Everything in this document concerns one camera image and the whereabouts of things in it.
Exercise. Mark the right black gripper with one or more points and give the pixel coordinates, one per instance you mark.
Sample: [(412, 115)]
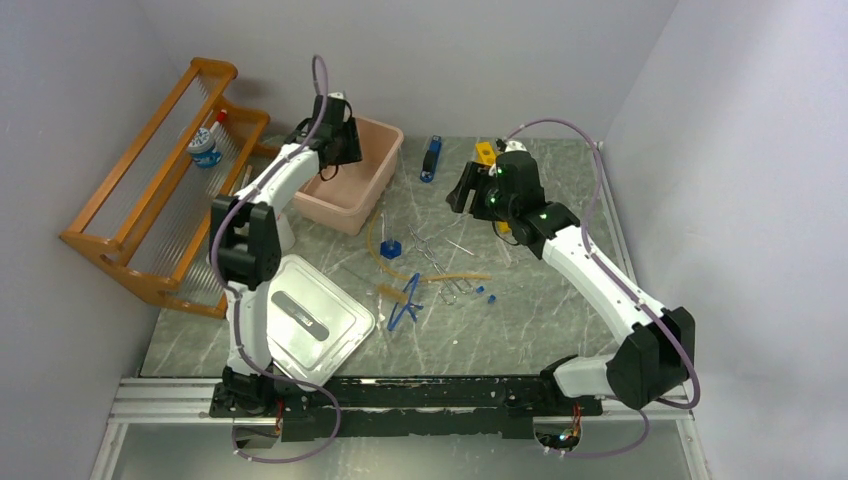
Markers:
[(474, 176)]

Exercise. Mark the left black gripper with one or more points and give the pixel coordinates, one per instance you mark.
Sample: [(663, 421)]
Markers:
[(355, 152)]

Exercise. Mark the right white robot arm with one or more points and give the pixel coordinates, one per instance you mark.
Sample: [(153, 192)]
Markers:
[(655, 344)]

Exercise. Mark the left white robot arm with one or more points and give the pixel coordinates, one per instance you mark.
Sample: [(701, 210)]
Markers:
[(249, 234)]

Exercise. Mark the yellow test tube rack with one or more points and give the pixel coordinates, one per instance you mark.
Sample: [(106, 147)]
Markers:
[(486, 156)]

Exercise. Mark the blue stapler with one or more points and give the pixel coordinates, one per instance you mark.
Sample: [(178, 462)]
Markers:
[(431, 159)]

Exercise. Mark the clear glass rod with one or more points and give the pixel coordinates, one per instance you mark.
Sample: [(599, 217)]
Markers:
[(460, 247)]

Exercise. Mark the pink plastic bin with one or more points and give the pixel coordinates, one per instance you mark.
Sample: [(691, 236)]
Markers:
[(346, 201)]

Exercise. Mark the red capped marker pen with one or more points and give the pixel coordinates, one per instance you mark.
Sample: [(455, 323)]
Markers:
[(219, 120)]

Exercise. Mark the test tube brush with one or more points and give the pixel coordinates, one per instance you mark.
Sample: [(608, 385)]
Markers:
[(393, 294)]

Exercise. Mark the blue white round container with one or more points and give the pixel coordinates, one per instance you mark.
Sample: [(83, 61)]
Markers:
[(202, 149)]

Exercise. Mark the white bin lid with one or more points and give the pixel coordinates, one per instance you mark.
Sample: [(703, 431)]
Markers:
[(313, 325)]

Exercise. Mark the wooden drying rack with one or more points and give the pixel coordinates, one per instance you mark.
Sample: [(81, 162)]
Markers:
[(147, 225)]

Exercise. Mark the black mounting rail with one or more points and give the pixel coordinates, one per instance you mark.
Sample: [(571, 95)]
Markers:
[(507, 405)]

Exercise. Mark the aluminium frame rail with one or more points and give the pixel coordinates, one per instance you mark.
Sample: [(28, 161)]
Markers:
[(169, 401)]

